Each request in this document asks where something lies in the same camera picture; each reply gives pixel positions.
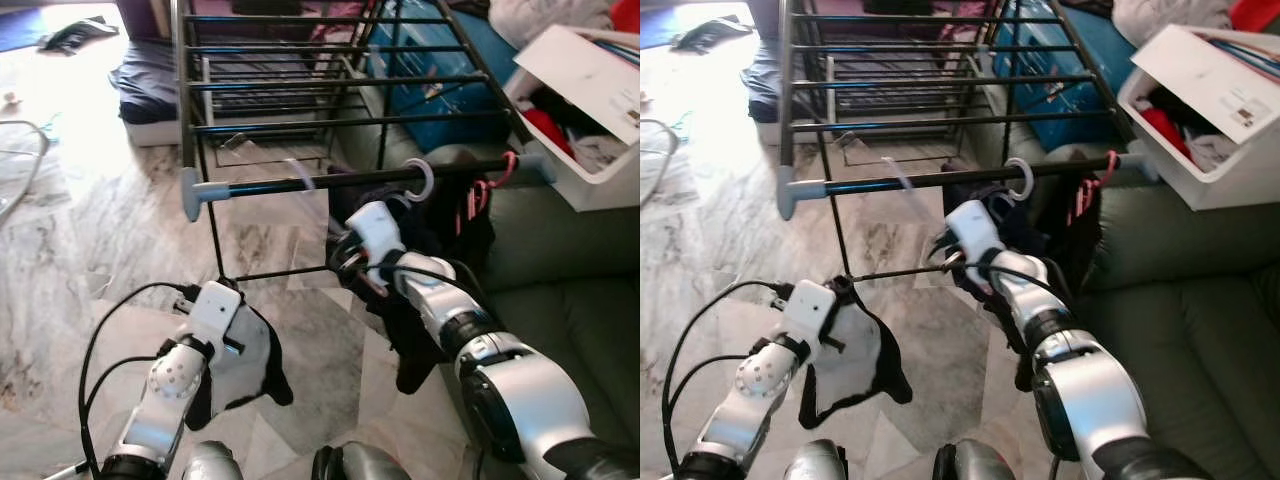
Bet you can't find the black and white garment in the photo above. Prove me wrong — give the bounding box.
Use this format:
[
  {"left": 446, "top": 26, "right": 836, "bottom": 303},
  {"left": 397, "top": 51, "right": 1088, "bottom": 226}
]
[
  {"left": 798, "top": 298, "right": 913, "bottom": 431},
  {"left": 183, "top": 300, "right": 296, "bottom": 433}
]

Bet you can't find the white plastic hanger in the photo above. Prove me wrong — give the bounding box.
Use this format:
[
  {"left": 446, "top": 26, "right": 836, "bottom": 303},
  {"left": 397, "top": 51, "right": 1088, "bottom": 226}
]
[
  {"left": 400, "top": 158, "right": 437, "bottom": 203},
  {"left": 1003, "top": 157, "right": 1037, "bottom": 201}
]

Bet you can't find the grey left robot leg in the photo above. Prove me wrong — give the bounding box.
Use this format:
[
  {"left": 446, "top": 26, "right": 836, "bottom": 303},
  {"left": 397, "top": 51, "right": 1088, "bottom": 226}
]
[
  {"left": 180, "top": 440, "right": 246, "bottom": 480},
  {"left": 785, "top": 440, "right": 849, "bottom": 480}
]

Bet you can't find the grey robot leg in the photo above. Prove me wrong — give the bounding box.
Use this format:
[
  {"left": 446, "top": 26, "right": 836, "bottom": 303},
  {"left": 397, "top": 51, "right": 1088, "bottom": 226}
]
[
  {"left": 180, "top": 440, "right": 246, "bottom": 480},
  {"left": 310, "top": 440, "right": 413, "bottom": 480},
  {"left": 785, "top": 440, "right": 849, "bottom": 480},
  {"left": 932, "top": 440, "right": 1021, "bottom": 480}
]

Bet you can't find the grey right robot leg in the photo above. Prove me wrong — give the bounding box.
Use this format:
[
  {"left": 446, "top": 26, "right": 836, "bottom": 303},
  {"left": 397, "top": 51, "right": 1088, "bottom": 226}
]
[
  {"left": 932, "top": 440, "right": 1021, "bottom": 480},
  {"left": 310, "top": 440, "right": 413, "bottom": 480}
]

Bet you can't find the blue bag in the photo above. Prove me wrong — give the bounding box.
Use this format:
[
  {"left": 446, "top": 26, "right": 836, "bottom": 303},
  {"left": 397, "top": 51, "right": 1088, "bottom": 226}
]
[
  {"left": 985, "top": 0, "right": 1136, "bottom": 153},
  {"left": 368, "top": 0, "right": 523, "bottom": 153}
]

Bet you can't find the green sofa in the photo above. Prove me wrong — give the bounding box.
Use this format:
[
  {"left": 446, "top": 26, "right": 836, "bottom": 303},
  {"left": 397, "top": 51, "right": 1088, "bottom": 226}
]
[
  {"left": 950, "top": 95, "right": 1280, "bottom": 480},
  {"left": 330, "top": 90, "right": 641, "bottom": 471}
]

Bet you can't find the black striped cloth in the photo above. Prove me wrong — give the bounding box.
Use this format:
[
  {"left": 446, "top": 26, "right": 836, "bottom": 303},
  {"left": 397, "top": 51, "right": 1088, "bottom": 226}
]
[
  {"left": 672, "top": 15, "right": 756, "bottom": 56},
  {"left": 38, "top": 15, "right": 121, "bottom": 56}
]

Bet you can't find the white storage box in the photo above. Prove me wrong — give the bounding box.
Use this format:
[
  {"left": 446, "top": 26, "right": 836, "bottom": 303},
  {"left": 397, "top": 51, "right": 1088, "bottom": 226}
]
[
  {"left": 1115, "top": 22, "right": 1280, "bottom": 213},
  {"left": 503, "top": 25, "right": 641, "bottom": 213}
]

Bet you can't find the white bedding bundle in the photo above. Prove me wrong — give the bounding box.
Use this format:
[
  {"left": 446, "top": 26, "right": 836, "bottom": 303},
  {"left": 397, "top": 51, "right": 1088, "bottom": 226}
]
[
  {"left": 488, "top": 0, "right": 616, "bottom": 49},
  {"left": 1112, "top": 0, "right": 1236, "bottom": 46}
]

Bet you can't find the blue floor mat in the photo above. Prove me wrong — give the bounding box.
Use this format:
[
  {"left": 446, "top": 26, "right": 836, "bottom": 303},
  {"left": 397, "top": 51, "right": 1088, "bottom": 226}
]
[
  {"left": 0, "top": 8, "right": 46, "bottom": 53},
  {"left": 640, "top": 8, "right": 679, "bottom": 51}
]

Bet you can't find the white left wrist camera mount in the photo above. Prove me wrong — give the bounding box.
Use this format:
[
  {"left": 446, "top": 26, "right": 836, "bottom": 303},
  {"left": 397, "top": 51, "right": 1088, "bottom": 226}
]
[
  {"left": 185, "top": 280, "right": 244, "bottom": 346},
  {"left": 782, "top": 280, "right": 839, "bottom": 346}
]

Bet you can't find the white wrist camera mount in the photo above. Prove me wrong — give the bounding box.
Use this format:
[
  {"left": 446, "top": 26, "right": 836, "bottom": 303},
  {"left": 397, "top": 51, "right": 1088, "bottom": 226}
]
[
  {"left": 185, "top": 280, "right": 244, "bottom": 346},
  {"left": 782, "top": 280, "right": 839, "bottom": 346},
  {"left": 945, "top": 198, "right": 1001, "bottom": 263},
  {"left": 345, "top": 200, "right": 406, "bottom": 266}
]

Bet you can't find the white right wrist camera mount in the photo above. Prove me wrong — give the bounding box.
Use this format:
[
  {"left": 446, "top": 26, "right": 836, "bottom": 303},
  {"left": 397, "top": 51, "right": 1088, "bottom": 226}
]
[
  {"left": 945, "top": 198, "right": 1001, "bottom": 263},
  {"left": 345, "top": 200, "right": 406, "bottom": 266}
]

